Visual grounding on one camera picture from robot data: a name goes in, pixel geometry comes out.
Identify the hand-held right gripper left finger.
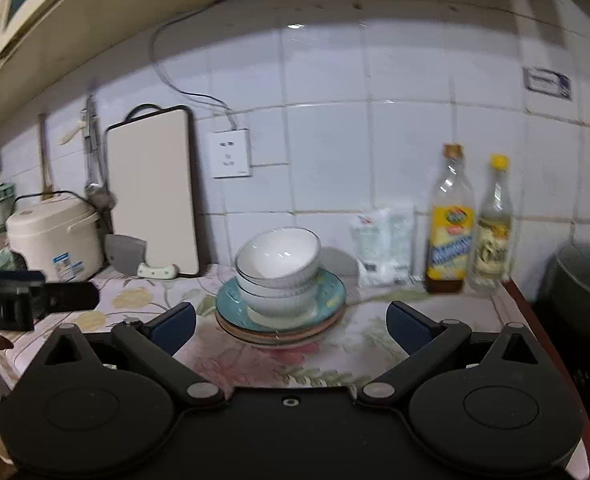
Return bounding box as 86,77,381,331
40,302,226,409

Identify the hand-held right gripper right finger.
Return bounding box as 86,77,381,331
357,301,543,409

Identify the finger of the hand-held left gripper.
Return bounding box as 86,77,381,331
35,281,100,320

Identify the blue fried egg plate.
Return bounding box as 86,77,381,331
215,267,348,333

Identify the white ribbed bowl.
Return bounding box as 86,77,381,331
235,227,322,289
236,270,320,319

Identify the floral tablecloth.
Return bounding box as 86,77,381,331
0,262,530,391

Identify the cream rice cooker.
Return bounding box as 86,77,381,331
6,191,104,283

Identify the white salt bag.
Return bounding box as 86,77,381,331
350,206,416,288

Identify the yellow label oil bottle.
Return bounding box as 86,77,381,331
426,143,476,294

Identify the clear yellow cap bottle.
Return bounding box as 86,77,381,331
470,155,516,296

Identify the beige cutting board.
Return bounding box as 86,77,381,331
106,105,200,278

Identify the hanging wooden spatula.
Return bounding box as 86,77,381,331
37,112,56,199

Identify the hanging metal ladle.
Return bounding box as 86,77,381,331
82,95,118,209

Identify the dark cooking pot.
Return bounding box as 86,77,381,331
534,240,590,428

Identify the white handled cleaver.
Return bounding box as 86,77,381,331
105,234,178,280

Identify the white wall socket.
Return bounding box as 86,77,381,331
210,129,252,179

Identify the thin wall cable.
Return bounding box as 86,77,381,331
152,5,238,132

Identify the blue wall sticker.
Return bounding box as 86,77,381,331
522,66,572,100

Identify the beige wall cabinet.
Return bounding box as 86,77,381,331
0,0,526,147

